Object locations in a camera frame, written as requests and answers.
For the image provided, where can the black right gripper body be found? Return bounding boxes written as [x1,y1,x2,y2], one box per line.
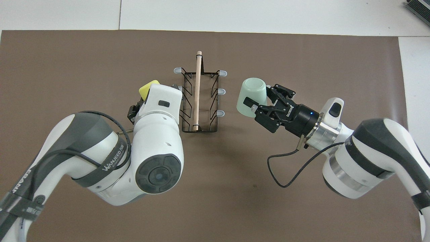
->
[265,101,319,138]

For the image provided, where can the yellow plastic cup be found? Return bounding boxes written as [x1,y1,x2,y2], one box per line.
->
[139,80,160,101]

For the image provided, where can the pale green plastic cup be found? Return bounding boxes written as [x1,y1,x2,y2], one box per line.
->
[236,78,267,118]

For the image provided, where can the brown table mat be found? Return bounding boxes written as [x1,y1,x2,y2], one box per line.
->
[0,30,423,242]

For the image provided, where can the grey ribbed device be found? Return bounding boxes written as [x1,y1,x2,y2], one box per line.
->
[403,0,430,17]

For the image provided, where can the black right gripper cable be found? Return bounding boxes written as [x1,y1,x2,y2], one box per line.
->
[267,134,346,188]

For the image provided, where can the black wire cup rack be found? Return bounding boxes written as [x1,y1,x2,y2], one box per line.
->
[173,51,228,133]

